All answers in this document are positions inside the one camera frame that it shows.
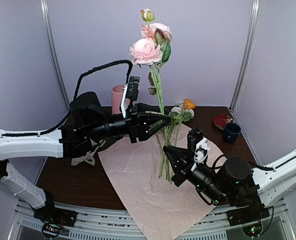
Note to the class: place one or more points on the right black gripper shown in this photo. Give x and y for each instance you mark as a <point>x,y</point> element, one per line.
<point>180,173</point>

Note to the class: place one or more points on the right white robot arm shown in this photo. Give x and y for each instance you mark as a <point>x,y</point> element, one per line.
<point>272,180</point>

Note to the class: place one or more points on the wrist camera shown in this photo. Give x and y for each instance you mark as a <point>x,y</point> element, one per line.
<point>130,94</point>
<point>198,145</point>

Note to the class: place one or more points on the cream ribbon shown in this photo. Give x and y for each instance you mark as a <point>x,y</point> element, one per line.
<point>89,156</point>

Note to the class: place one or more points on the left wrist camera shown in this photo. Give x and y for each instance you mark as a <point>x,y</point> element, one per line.
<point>130,94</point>

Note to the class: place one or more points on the red floral plate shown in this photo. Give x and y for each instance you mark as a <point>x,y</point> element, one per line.
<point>220,121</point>

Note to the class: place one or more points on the pink tapered vase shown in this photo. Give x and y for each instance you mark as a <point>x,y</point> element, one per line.
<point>116,97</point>

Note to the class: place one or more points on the artificial flower bouquet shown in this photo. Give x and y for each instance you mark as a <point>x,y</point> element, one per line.
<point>181,113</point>

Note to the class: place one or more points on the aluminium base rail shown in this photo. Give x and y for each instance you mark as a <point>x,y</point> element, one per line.
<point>104,224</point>

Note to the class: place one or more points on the dark blue mug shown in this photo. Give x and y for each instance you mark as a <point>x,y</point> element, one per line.
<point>231,133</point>

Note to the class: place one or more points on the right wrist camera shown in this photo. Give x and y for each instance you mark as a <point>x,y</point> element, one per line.
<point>198,145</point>

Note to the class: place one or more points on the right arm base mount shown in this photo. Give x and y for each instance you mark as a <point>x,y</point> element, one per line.
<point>250,220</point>

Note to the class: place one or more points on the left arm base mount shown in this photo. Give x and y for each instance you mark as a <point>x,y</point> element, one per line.
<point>55,222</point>

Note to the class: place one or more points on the pink wrapping paper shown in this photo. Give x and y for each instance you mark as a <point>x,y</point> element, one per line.
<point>161,210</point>

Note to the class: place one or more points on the left aluminium corner post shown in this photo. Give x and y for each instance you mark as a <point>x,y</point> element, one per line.
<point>53,53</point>

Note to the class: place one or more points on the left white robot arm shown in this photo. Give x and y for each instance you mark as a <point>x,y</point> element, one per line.
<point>27,144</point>

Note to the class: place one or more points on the aluminium corner post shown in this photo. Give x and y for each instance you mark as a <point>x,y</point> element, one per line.
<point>53,53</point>
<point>245,64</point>

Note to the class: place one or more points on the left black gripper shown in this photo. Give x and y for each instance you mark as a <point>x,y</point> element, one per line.
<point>139,129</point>

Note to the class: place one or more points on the right aluminium corner post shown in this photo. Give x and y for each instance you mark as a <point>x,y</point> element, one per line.
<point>245,64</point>

